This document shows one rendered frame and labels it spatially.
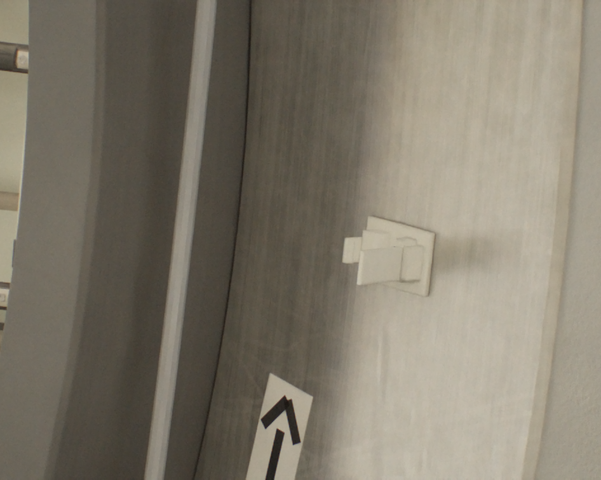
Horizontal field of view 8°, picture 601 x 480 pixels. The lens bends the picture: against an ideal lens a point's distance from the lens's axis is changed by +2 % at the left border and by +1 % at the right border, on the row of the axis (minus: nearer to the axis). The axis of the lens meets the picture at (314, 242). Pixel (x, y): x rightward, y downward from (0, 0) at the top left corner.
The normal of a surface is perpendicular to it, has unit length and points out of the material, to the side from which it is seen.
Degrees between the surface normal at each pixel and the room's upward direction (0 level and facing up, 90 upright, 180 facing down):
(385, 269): 91
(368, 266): 91
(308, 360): 90
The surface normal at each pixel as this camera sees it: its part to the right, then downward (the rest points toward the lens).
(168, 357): 0.04, 0.20
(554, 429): -0.72, 0.04
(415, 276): 0.69, 0.19
